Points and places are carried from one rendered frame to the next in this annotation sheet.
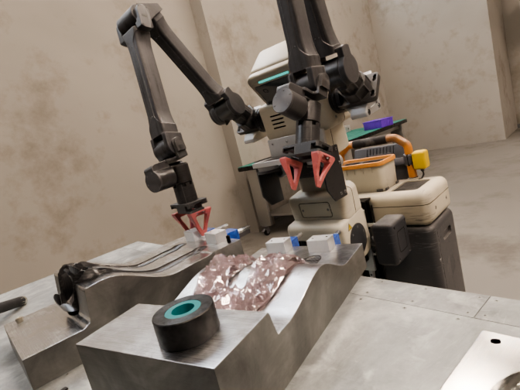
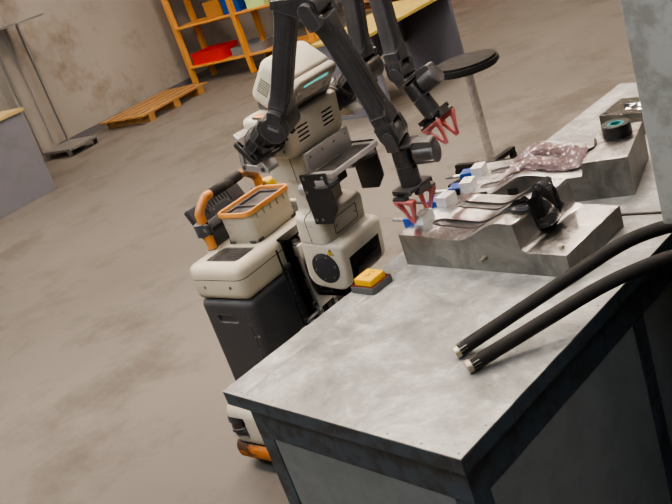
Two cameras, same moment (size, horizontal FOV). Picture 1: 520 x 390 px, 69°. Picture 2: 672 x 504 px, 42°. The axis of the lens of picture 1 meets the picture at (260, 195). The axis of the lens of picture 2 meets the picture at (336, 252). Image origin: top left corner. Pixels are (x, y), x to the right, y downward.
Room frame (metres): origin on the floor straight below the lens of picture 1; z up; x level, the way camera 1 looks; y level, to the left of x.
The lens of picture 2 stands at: (1.32, 2.40, 1.74)
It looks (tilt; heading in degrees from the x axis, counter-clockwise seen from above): 21 degrees down; 270
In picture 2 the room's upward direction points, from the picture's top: 19 degrees counter-clockwise
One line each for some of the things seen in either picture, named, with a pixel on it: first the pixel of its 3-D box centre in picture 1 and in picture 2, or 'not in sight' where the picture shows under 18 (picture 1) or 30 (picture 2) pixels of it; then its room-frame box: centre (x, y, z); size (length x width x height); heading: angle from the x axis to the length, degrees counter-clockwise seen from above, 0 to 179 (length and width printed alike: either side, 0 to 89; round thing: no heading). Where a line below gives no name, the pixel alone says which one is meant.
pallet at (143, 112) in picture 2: not in sight; (155, 106); (2.79, -8.88, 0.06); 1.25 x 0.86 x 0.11; 46
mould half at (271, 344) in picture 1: (251, 297); (548, 169); (0.65, 0.06, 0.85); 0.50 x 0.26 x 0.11; 146
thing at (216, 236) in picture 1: (231, 234); (434, 202); (1.00, 0.10, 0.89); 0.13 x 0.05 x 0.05; 129
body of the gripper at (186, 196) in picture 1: (186, 194); (409, 177); (1.05, 0.20, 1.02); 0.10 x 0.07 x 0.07; 39
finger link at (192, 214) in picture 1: (196, 219); (421, 198); (1.04, 0.18, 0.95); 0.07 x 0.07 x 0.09; 39
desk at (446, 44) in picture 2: not in sight; (393, 54); (0.22, -5.24, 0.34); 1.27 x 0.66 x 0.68; 44
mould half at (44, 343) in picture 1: (129, 282); (504, 222); (0.87, 0.35, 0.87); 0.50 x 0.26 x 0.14; 129
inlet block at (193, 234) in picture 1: (209, 233); (411, 220); (1.08, 0.17, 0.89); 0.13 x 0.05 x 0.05; 129
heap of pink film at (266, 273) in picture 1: (243, 274); (543, 156); (0.66, 0.06, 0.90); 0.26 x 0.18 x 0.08; 146
